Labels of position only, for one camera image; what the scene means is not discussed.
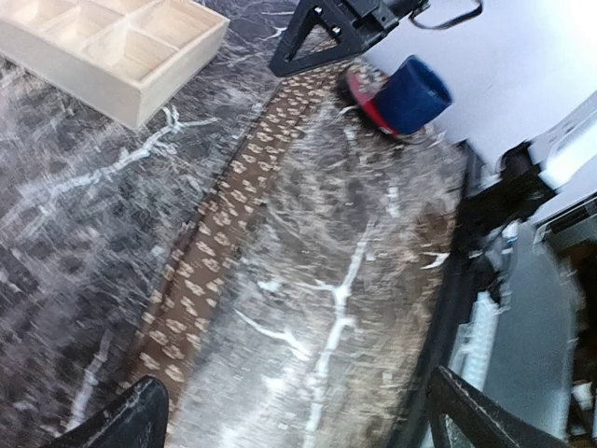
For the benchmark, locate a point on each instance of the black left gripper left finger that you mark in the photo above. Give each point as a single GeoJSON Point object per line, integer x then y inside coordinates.
{"type": "Point", "coordinates": [136, 418]}

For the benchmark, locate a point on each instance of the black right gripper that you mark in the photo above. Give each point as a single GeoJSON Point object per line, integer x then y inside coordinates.
{"type": "Point", "coordinates": [324, 32]}

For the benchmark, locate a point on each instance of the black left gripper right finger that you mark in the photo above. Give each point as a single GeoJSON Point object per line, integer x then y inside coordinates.
{"type": "Point", "coordinates": [453, 402]}

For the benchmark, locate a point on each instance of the brown floral tie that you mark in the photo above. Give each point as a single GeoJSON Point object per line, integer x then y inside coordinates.
{"type": "Point", "coordinates": [180, 308]}

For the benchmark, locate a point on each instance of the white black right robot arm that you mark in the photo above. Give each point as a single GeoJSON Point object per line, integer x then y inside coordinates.
{"type": "Point", "coordinates": [530, 174]}

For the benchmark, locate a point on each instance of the red saucer plate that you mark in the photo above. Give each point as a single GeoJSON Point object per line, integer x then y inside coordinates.
{"type": "Point", "coordinates": [392, 108]}

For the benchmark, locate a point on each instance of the blue mug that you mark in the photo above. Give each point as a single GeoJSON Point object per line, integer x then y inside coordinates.
{"type": "Point", "coordinates": [433, 97]}

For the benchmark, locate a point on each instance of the wooden compartment tray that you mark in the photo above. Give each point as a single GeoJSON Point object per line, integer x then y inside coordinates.
{"type": "Point", "coordinates": [125, 59]}

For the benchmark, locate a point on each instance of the white slotted cable duct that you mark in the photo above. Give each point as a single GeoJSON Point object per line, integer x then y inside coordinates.
{"type": "Point", "coordinates": [473, 345]}

